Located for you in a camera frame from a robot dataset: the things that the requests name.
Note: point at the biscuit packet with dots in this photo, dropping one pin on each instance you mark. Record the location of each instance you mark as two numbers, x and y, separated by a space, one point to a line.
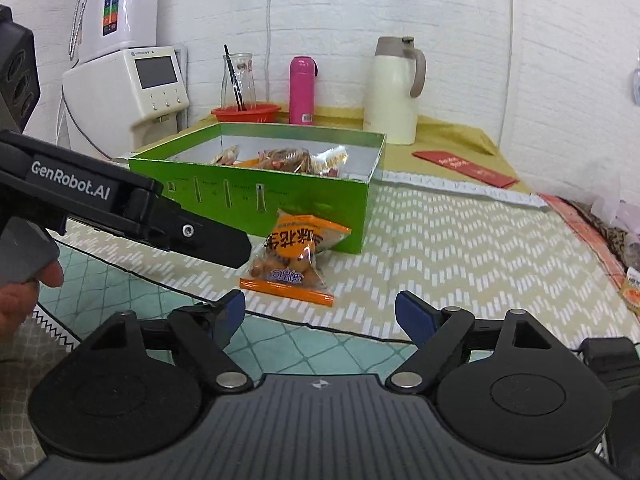
329 162

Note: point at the patterned table cloth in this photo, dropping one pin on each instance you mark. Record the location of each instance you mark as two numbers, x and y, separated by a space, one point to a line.
484 256

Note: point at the red envelope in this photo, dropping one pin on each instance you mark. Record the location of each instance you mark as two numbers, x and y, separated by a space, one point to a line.
467 168

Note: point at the black straw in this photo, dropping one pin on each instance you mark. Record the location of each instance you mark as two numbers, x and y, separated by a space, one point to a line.
234 80

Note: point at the orange snack packet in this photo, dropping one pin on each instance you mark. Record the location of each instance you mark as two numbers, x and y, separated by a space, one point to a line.
249 163

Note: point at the red plastic basket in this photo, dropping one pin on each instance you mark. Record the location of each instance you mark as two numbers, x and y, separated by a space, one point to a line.
260 112

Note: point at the white water dispenser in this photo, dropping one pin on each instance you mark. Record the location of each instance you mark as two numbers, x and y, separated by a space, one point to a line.
122 101

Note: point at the white water purifier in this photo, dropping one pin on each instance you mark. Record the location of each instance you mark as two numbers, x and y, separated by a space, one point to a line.
102 27

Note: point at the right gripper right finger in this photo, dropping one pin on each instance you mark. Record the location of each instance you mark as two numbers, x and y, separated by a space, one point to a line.
438 336

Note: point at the cream thermos jug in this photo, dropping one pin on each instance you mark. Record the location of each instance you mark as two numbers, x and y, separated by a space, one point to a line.
396 80

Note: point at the pink thermos bottle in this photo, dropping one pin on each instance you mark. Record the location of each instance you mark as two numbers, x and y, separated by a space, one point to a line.
301 79

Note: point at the green cardboard box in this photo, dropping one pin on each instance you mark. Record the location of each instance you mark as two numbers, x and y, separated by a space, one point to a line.
250 199

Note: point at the person's left hand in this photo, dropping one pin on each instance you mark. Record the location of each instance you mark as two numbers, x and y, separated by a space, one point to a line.
17 301

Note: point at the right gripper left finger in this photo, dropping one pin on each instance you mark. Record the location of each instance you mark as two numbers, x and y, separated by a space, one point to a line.
202 332

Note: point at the black phone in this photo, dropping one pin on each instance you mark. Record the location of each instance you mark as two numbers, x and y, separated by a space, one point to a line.
614 360

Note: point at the pink nut bag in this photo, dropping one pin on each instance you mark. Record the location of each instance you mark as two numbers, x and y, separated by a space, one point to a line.
293 160

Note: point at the brown date snack packet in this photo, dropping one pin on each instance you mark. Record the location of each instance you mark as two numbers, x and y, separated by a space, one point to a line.
227 157

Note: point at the orange peanut snack bag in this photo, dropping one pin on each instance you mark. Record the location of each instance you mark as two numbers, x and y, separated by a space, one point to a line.
286 265

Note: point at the yellow cloth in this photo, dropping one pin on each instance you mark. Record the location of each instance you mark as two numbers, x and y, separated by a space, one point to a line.
431 135

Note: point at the glass carafe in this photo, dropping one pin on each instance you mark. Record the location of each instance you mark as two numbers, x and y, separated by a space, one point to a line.
243 65

